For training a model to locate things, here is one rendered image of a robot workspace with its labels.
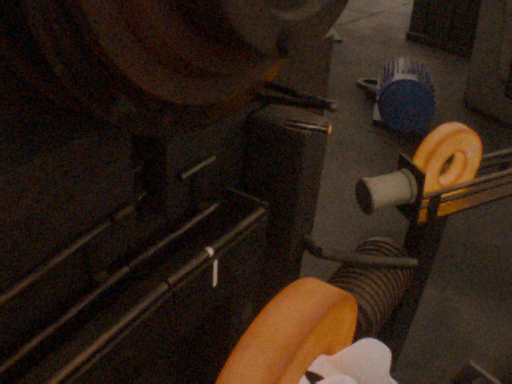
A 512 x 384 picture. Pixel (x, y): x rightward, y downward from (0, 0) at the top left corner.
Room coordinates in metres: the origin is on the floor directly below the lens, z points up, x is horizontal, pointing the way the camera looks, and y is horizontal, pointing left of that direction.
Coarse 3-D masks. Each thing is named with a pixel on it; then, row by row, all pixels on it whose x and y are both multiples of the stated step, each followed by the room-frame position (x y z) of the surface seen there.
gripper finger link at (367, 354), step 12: (348, 348) 0.23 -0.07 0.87; (360, 348) 0.23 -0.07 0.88; (372, 348) 0.22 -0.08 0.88; (384, 348) 0.22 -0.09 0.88; (324, 360) 0.24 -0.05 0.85; (336, 360) 0.23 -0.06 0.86; (348, 360) 0.23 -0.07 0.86; (360, 360) 0.22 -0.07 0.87; (372, 360) 0.22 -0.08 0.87; (384, 360) 0.22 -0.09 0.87; (312, 372) 0.23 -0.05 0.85; (324, 372) 0.23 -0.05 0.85; (336, 372) 0.23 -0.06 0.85; (348, 372) 0.23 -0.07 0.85; (360, 372) 0.22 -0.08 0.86; (372, 372) 0.22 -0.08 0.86; (384, 372) 0.22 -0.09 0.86
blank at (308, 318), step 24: (288, 288) 0.25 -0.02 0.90; (312, 288) 0.25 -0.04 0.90; (336, 288) 0.27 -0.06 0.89; (264, 312) 0.23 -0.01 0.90; (288, 312) 0.23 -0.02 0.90; (312, 312) 0.23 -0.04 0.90; (336, 312) 0.24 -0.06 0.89; (264, 336) 0.21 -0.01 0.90; (288, 336) 0.21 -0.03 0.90; (312, 336) 0.22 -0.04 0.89; (336, 336) 0.25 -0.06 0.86; (240, 360) 0.20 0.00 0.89; (264, 360) 0.20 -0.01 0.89; (288, 360) 0.20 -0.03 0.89; (312, 360) 0.22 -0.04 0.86
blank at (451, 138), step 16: (448, 128) 0.81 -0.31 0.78; (464, 128) 0.81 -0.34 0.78; (432, 144) 0.79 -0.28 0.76; (448, 144) 0.79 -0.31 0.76; (464, 144) 0.81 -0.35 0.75; (480, 144) 0.83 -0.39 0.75; (416, 160) 0.79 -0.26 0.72; (432, 160) 0.78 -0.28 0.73; (464, 160) 0.82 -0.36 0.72; (432, 176) 0.78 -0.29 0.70; (448, 176) 0.83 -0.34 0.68; (464, 176) 0.82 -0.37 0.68
